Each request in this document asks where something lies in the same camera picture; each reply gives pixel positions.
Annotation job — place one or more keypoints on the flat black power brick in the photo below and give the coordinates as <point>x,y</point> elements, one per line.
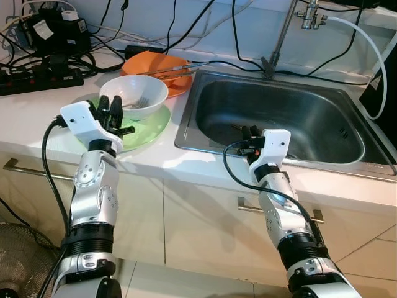
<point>142,51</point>

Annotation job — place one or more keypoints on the steel kitchen tongs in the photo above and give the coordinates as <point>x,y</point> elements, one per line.
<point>167,69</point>

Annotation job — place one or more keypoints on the white bowl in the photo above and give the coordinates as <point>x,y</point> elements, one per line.
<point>146,87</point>

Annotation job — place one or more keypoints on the black water dispenser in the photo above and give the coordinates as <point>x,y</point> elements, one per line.
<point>391,93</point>

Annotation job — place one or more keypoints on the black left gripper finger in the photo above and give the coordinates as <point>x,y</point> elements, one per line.
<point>117,113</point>
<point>103,112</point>

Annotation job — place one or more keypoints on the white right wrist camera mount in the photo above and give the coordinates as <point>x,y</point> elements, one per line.
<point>273,146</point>

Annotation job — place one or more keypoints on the steel fork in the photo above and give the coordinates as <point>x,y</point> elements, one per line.
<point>141,100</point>

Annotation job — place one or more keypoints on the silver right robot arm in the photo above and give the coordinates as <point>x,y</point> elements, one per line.
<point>279,205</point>

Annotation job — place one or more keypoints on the green plate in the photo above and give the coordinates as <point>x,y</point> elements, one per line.
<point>149,127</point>

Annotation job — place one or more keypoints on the black power strip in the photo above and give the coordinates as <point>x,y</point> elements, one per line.
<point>37,81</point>

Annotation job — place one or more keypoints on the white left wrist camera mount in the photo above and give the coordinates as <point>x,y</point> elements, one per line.
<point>84,121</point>

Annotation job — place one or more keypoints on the orange bowl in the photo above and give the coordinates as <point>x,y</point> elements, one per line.
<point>149,62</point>

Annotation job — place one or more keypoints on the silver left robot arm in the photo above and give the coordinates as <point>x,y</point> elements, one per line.
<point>93,198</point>

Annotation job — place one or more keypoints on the small white plug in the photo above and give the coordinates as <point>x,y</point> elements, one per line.
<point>67,15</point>

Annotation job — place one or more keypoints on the black power plug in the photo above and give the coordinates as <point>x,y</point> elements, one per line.
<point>59,62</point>

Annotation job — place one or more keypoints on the steel sink faucet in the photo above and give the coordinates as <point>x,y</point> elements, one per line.
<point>280,34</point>

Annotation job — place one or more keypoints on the white cabinet door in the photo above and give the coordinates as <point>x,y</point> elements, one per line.
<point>136,211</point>
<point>205,230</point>

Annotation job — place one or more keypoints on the black adapter with white label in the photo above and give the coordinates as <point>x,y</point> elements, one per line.
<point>62,37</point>

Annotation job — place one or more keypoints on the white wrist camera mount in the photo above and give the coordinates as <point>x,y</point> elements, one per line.
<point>273,146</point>
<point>84,121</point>

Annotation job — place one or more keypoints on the grey floor fan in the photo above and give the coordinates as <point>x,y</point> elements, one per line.
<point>25,261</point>

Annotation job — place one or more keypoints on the stainless steel sink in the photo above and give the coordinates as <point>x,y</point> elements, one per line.
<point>322,118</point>

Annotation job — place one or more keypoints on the orange plate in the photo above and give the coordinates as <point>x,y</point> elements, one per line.
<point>180,85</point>

